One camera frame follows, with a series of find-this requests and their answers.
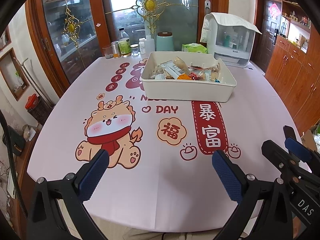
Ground wooden cabinet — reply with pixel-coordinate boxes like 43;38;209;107
265;0;320;135

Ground person's trousers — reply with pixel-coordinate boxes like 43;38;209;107
96;226;220;240

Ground white squeeze bottle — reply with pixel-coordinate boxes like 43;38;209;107
145;35;156;53

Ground glass cup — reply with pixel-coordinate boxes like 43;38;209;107
102;45;113;59

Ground dark waste bin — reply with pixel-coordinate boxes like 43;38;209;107
27;104;51;126

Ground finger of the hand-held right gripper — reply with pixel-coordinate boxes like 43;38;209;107
283;125;313;163
261;139;300;181

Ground wooden framed glass door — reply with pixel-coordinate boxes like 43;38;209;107
25;0;229;90

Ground white plastic bin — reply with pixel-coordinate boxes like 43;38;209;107
139;51;237;103

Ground black bag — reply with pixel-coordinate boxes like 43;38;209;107
2;125;26;157

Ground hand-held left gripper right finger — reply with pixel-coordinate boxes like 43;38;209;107
212;149;293;240

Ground clear bag of puffed crisps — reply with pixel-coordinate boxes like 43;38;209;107
174;56;190;73

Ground red door decoration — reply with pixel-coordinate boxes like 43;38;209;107
269;2;280;19

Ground silver tin can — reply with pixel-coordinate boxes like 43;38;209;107
111;41;122;59

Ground large gold door ornament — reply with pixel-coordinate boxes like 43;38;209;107
134;0;170;33

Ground green label oil bottle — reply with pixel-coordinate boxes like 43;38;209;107
118;27;132;57

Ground teal canister with brown lid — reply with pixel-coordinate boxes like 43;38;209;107
156;31;175;52

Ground wooden wall niche frame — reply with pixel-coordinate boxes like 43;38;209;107
0;47;30;102

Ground white quilted cloth cover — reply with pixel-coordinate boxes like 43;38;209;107
200;12;262;44

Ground orange and white snack packet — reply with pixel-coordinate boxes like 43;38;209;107
160;64;192;80

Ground white sterilizer cabinet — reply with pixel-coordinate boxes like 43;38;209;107
207;17;255;68

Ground small gold door ornament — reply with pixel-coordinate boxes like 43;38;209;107
62;7;83;48

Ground green tissue pack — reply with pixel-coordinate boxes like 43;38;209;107
182;42;208;54

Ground dark entrance door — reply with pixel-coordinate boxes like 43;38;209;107
261;0;282;66

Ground cardboard box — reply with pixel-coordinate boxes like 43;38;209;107
300;124;320;153

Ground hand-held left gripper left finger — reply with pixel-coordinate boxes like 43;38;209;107
26;149;110;240

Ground clear nut snack packet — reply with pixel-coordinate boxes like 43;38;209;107
209;63;222;77

